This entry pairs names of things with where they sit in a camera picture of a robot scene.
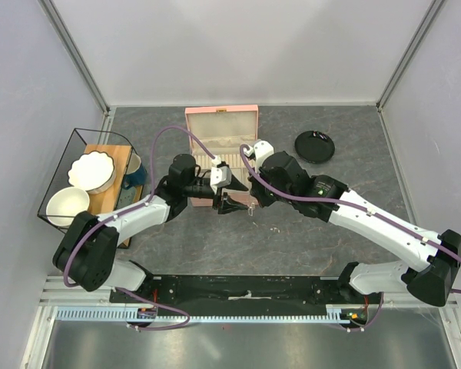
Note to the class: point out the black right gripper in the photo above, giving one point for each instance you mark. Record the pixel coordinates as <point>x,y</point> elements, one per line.
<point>256,191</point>

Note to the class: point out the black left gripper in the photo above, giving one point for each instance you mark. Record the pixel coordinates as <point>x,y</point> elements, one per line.
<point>225,207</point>

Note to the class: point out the pink jewelry box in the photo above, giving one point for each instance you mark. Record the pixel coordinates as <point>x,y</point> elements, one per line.
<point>222,129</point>

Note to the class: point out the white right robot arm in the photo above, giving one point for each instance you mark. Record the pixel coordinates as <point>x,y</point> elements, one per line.
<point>427,261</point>

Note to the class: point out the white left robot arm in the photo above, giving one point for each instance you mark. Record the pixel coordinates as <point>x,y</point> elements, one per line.
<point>87,253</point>

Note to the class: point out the black round plate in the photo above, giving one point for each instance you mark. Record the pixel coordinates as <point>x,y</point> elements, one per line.
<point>313,150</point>

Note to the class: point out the hair clips on plate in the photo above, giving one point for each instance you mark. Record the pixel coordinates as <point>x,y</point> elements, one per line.
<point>320,135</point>

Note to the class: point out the blue mug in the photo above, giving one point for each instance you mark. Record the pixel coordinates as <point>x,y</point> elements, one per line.
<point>135,174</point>

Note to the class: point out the wooden board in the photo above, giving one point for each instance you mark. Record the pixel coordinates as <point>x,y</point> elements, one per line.
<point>110,199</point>

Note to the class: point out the white scalloped dish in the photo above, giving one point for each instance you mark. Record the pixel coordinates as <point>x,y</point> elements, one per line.
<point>93,172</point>

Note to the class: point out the white round bowl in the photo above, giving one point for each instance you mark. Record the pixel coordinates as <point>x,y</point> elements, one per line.
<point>65,205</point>

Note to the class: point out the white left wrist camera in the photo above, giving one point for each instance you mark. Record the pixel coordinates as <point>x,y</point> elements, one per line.
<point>221,176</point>

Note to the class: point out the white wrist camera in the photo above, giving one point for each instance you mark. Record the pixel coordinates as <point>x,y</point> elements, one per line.
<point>261,150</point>
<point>221,176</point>

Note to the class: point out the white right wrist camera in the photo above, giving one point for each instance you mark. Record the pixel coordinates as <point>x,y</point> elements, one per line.
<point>261,150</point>

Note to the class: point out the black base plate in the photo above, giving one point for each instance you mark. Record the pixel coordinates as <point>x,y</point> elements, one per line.
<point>250,295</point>

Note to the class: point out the black wire rack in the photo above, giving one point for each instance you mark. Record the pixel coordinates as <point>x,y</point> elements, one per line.
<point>83,141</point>

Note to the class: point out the slotted cable duct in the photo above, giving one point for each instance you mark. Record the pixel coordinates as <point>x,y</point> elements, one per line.
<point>134,315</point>

